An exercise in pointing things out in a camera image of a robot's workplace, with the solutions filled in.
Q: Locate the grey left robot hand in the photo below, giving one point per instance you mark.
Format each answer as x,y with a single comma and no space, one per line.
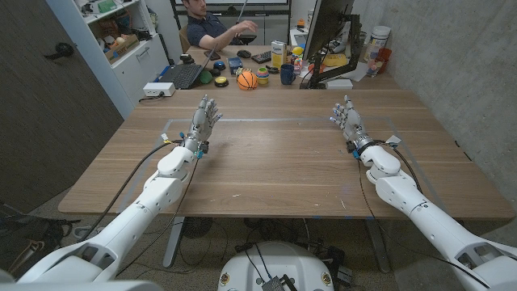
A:
200,123

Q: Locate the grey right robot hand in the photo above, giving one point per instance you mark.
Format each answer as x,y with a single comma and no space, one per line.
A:
352,123

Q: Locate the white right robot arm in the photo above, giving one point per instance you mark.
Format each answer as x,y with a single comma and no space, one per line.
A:
428,218

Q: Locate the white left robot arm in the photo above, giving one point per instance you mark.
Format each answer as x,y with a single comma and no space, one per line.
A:
133,218

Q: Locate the flat white box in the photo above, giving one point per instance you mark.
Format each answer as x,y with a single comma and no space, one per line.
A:
339,84

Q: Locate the green ball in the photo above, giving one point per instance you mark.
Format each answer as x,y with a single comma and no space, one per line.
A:
206,77

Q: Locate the yellow push button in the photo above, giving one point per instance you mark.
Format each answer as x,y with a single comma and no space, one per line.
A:
221,81

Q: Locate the black laptop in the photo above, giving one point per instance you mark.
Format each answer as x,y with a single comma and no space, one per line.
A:
183,76

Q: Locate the white power strip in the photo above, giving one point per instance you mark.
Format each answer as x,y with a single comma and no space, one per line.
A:
158,89

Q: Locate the blue push button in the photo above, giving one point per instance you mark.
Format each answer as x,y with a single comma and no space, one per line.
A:
219,65

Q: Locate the orange basketball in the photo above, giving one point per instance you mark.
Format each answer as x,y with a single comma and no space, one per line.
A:
247,81

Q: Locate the yellow bowl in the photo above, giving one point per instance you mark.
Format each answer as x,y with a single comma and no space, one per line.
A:
335,60

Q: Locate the small blue box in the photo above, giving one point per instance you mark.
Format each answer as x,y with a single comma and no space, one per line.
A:
234,64

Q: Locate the black smartphone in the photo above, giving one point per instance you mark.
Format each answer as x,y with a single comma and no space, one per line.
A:
212,55

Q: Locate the red cup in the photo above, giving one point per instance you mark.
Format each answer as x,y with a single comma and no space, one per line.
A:
384,58

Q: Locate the colourful stacked cups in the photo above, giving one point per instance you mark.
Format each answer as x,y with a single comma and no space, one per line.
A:
263,76

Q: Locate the dark blue mug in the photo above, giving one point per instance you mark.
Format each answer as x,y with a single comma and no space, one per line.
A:
287,74

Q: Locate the black computer mouse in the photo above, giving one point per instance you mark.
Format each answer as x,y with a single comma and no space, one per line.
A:
244,53

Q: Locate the white shelf cabinet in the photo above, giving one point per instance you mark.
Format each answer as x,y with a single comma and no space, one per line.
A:
137,68

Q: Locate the brown chair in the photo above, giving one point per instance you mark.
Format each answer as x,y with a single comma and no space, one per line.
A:
184,39

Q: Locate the white round tub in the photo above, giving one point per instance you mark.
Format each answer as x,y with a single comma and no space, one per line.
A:
377,40

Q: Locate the person in dark polo shirt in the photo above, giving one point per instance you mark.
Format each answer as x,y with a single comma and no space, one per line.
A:
206,28

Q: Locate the yellow and white carton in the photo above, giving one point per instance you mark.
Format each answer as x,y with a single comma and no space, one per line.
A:
278,54

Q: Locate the black computer monitor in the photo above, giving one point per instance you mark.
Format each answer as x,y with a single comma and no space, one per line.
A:
323,24

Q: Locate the cardboard box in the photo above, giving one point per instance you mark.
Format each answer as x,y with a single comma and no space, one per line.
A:
123,48

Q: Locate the thin grey pole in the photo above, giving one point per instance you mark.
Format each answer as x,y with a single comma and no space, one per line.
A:
241,12

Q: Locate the grey table leg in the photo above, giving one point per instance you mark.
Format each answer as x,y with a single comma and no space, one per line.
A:
173,242
379,246

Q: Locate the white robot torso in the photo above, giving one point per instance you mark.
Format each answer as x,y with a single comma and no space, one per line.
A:
278,258

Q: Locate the small black box on torso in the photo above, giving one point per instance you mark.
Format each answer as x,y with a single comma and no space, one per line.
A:
276,285

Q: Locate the dark bag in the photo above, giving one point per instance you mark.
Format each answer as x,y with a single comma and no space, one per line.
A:
28,234

